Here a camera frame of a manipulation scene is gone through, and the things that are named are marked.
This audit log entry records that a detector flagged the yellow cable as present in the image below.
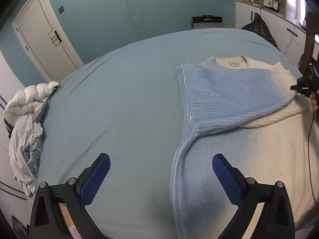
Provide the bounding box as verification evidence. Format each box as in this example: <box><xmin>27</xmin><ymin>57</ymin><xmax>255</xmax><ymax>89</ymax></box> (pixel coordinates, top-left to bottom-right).
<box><xmin>122</xmin><ymin>0</ymin><xmax>152</xmax><ymax>38</ymax></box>

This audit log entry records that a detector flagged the grey crumpled garment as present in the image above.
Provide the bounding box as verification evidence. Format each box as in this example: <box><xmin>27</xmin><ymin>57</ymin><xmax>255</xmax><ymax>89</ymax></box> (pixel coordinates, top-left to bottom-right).
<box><xmin>5</xmin><ymin>97</ymin><xmax>50</xmax><ymax>196</ymax></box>

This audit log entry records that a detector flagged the black and white box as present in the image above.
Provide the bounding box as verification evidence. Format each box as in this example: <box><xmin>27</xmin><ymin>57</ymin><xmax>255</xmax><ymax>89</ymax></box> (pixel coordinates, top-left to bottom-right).
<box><xmin>191</xmin><ymin>15</ymin><xmax>223</xmax><ymax>30</ymax></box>

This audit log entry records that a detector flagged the grey wall switch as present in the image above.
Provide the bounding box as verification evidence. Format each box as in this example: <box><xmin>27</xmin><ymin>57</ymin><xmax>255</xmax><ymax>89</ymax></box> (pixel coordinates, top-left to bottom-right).
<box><xmin>58</xmin><ymin>6</ymin><xmax>64</xmax><ymax>14</ymax></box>

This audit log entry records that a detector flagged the light blue bed sheet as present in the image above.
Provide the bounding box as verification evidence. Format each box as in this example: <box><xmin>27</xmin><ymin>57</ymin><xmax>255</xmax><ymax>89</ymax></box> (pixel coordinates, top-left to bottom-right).
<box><xmin>38</xmin><ymin>29</ymin><xmax>300</xmax><ymax>238</ymax></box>

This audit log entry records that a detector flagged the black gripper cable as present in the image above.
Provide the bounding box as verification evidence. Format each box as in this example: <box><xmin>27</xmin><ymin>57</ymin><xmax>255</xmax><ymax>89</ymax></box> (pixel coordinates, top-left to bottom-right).
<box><xmin>306</xmin><ymin>114</ymin><xmax>319</xmax><ymax>229</ymax></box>

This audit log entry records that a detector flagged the white puffy duvet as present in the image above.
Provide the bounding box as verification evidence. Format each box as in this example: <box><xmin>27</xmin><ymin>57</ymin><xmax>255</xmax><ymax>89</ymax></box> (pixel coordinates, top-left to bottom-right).
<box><xmin>3</xmin><ymin>81</ymin><xmax>61</xmax><ymax>126</ymax></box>

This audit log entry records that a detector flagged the black plastic bag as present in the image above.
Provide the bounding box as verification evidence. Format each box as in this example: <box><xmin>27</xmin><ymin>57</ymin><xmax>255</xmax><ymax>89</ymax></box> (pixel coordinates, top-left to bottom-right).
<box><xmin>241</xmin><ymin>12</ymin><xmax>279</xmax><ymax>49</ymax></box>

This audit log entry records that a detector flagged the cream and blue knit sweater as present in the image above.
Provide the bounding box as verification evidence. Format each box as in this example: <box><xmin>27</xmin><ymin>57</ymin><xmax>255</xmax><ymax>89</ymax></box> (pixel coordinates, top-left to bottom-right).
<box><xmin>170</xmin><ymin>55</ymin><xmax>318</xmax><ymax>238</ymax></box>

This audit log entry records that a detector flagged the white drawer cabinet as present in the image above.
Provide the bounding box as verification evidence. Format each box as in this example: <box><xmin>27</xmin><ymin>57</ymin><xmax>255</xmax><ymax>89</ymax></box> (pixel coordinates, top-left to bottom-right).
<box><xmin>234</xmin><ymin>0</ymin><xmax>306</xmax><ymax>65</ymax></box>

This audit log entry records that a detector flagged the white bedroom door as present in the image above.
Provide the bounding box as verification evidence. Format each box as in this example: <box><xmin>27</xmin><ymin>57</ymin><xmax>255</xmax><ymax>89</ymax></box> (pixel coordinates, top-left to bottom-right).
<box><xmin>12</xmin><ymin>0</ymin><xmax>83</xmax><ymax>82</ymax></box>

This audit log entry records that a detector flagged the person's right hand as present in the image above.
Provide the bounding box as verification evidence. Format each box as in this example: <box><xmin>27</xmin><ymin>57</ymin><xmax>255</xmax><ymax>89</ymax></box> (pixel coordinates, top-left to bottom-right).
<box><xmin>310</xmin><ymin>94</ymin><xmax>318</xmax><ymax>115</ymax></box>

